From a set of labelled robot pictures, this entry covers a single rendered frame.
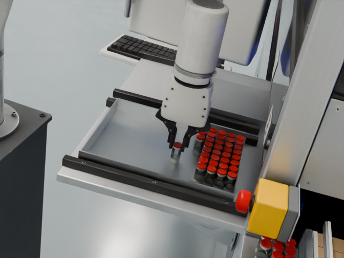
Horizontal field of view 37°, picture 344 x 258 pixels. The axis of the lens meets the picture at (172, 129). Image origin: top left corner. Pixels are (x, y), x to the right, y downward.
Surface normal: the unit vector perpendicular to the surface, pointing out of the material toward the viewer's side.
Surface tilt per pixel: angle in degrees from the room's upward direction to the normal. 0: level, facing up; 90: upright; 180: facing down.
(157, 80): 0
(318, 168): 90
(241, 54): 90
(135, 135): 0
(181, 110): 94
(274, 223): 90
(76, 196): 0
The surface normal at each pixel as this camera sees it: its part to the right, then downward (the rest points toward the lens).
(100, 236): 0.18, -0.83
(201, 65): 0.16, 0.55
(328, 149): -0.22, 0.48
